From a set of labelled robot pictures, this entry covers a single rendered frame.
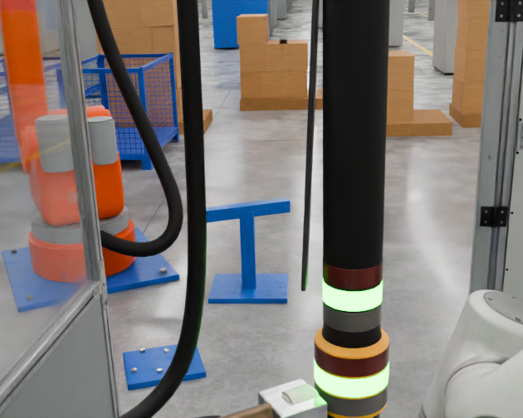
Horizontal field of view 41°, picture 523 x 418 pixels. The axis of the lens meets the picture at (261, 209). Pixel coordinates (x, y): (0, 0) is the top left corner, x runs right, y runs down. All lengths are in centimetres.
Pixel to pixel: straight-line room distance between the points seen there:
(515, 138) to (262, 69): 751
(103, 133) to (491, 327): 363
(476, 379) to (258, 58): 904
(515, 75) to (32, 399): 157
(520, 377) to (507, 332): 7
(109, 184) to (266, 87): 561
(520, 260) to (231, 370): 156
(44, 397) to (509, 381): 127
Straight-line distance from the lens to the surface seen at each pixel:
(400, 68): 793
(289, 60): 958
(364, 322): 39
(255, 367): 339
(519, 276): 240
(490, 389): 60
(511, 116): 224
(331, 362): 40
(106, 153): 418
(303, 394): 41
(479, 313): 66
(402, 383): 330
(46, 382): 171
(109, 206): 430
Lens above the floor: 177
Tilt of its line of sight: 19 degrees down
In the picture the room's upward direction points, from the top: 2 degrees counter-clockwise
